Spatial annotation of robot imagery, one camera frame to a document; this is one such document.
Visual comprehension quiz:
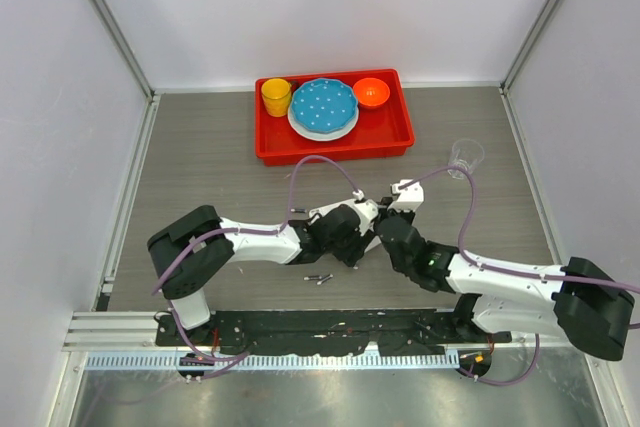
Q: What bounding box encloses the aluminium frame rail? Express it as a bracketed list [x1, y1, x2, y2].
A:
[63, 311, 158, 352]

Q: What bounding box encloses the white plate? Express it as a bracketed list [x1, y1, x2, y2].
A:
[287, 111, 359, 142]

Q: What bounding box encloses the blue dotted plate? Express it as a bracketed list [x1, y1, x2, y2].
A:
[289, 78, 359, 134]

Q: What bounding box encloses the left aluminium frame post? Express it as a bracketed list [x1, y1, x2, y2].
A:
[89, 0, 155, 100]

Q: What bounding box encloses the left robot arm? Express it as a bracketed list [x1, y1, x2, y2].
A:
[147, 199, 378, 346]

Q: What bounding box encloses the red plastic tray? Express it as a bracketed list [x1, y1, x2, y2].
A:
[255, 68, 415, 166]

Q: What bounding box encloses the right aluminium frame post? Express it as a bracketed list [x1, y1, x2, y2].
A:
[500, 0, 563, 95]

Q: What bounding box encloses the aluminium frame post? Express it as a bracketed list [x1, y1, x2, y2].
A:
[89, 0, 155, 100]
[500, 0, 563, 95]

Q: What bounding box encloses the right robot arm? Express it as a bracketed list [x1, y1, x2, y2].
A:
[375, 197, 635, 361]

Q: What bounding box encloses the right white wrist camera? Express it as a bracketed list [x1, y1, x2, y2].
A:
[389, 179, 424, 212]

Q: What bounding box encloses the orange bowl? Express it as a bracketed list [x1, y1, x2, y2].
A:
[353, 77, 391, 110]

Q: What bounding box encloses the yellow cup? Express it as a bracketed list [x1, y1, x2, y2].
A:
[260, 78, 293, 118]

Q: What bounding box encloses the clear plastic cup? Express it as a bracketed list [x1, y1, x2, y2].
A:
[448, 139, 485, 180]

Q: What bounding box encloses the white remote orange battery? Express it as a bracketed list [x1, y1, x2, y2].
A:
[363, 236, 381, 254]

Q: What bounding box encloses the white slotted cable duct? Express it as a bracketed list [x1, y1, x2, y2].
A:
[84, 350, 460, 373]

